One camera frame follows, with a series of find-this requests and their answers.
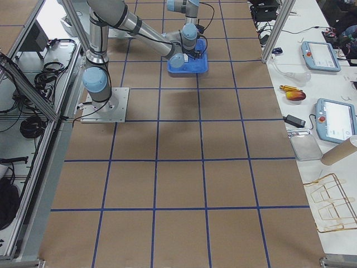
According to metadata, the upper teach pendant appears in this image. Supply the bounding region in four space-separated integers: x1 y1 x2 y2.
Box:
301 41 341 73

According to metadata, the gold metal tool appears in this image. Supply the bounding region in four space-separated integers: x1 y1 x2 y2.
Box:
279 85 300 92

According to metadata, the lower teach pendant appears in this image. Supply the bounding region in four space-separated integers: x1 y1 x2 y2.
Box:
315 98 356 143

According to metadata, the red yellow mango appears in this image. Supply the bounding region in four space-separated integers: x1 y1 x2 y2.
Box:
285 90 306 101

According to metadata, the black power adapter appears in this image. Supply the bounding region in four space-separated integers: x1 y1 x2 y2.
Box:
283 114 306 128

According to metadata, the teach pendant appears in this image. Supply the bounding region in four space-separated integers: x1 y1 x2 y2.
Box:
301 41 341 73
315 98 356 143

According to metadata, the aluminium frame post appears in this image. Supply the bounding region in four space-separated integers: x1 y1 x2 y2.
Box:
261 0 295 64

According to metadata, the gold wire rack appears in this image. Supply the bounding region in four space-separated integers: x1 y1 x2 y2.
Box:
303 173 356 233

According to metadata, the cardboard tube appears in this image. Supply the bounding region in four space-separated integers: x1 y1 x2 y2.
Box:
321 135 356 165

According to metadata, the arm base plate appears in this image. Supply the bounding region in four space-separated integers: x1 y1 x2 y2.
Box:
80 87 129 123

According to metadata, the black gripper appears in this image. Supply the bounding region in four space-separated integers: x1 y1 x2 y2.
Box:
186 49 201 59

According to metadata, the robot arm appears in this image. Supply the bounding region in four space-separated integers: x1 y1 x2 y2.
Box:
86 1 202 69
166 0 200 26

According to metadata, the blue plastic tray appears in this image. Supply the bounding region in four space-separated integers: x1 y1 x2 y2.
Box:
167 39 209 74

